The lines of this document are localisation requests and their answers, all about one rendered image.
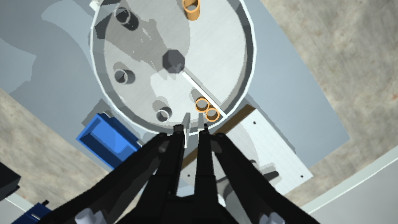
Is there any bronze bushing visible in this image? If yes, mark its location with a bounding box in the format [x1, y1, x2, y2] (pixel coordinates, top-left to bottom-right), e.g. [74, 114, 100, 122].
[182, 0, 200, 21]
[195, 96, 209, 112]
[205, 105, 219, 122]

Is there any blue open crate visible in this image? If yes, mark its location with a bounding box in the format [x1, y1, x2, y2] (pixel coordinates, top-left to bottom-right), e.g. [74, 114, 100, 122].
[76, 110, 145, 170]

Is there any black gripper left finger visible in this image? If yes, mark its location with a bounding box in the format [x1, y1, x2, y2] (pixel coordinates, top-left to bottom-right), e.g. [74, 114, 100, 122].
[36, 113, 191, 224]

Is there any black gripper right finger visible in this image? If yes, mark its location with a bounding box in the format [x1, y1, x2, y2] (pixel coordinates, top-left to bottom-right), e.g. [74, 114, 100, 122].
[191, 113, 320, 224]

